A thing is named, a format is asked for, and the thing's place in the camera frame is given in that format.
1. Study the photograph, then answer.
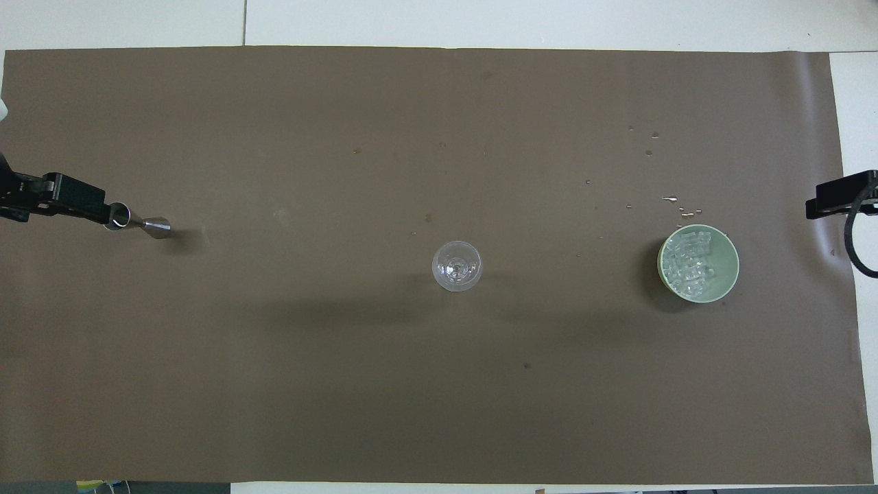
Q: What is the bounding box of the steel double-cone jigger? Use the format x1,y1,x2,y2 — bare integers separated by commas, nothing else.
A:
104,202,171,240

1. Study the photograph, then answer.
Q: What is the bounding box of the black cable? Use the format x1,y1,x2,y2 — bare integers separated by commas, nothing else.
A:
843,189,878,279

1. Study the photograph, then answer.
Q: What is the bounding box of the clear ice cubes heap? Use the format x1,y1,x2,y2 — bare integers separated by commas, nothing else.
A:
663,231,717,298

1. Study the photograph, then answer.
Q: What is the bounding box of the pale green bowl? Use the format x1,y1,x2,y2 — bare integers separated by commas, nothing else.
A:
657,224,741,304

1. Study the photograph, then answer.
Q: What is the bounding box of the clear wine glass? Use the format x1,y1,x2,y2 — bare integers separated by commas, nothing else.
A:
431,241,484,293

